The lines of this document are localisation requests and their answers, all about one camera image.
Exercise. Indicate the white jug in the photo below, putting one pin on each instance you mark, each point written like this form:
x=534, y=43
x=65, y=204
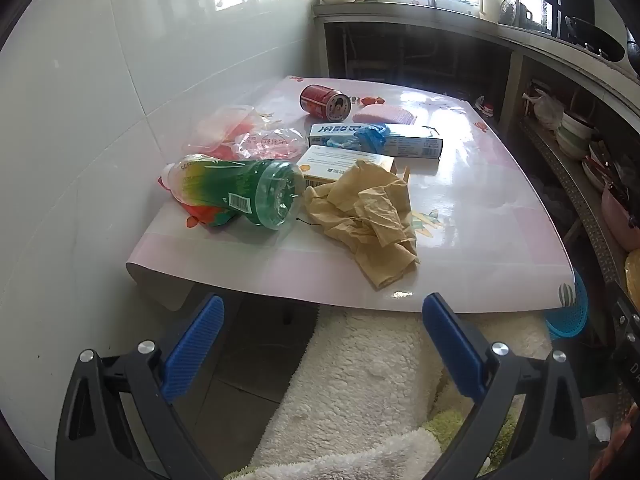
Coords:
x=489, y=7

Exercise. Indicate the white plastic bag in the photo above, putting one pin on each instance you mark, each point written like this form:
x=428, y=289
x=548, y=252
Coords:
x=547, y=110

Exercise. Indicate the pile of kitchen utensils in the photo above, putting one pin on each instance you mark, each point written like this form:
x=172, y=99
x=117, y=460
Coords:
x=607, y=175

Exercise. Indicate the yellow filled bag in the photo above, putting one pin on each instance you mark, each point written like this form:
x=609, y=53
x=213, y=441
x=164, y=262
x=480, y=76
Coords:
x=633, y=270

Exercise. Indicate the perforated metal shelf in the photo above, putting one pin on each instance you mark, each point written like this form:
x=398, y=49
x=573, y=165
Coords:
x=565, y=175

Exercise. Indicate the blue plastic wastebasket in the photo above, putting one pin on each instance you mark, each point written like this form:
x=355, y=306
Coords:
x=570, y=310

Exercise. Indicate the concrete kitchen counter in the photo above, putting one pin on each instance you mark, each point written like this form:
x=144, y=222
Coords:
x=450, y=17

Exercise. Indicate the stack of bowls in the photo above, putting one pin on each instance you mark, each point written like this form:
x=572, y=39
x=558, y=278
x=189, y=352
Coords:
x=575, y=135

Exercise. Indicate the red drink can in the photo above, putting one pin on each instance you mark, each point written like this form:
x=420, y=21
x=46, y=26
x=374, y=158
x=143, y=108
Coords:
x=315, y=96

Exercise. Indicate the clear plastic bags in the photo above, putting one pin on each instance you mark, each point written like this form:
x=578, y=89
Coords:
x=220, y=125

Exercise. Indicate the white orange medicine box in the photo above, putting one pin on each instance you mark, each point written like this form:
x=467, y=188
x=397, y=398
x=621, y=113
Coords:
x=325, y=160

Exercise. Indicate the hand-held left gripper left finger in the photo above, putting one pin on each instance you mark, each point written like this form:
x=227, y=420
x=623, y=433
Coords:
x=195, y=345

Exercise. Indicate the green plastic bottle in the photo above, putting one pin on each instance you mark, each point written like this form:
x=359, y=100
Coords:
x=250, y=185

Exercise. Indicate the white blue toothpaste box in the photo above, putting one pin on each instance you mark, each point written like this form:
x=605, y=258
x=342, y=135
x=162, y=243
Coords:
x=412, y=141

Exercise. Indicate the black wok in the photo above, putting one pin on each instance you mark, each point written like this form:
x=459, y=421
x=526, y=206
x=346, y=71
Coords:
x=595, y=37

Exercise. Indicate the brown paper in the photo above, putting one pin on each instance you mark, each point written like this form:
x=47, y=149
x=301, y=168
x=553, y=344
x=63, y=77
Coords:
x=360, y=210

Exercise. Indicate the pink plastic basin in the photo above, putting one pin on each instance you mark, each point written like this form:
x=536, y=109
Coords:
x=620, y=220

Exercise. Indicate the pink packet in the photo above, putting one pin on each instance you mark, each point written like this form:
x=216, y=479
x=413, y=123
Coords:
x=387, y=114

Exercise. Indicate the clear red printed plastic bag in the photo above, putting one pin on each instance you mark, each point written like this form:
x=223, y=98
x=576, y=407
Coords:
x=270, y=142

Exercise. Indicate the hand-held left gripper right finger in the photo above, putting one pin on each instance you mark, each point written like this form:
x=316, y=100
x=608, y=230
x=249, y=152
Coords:
x=452, y=345

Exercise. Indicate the dark kettle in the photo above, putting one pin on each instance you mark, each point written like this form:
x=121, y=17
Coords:
x=515, y=12

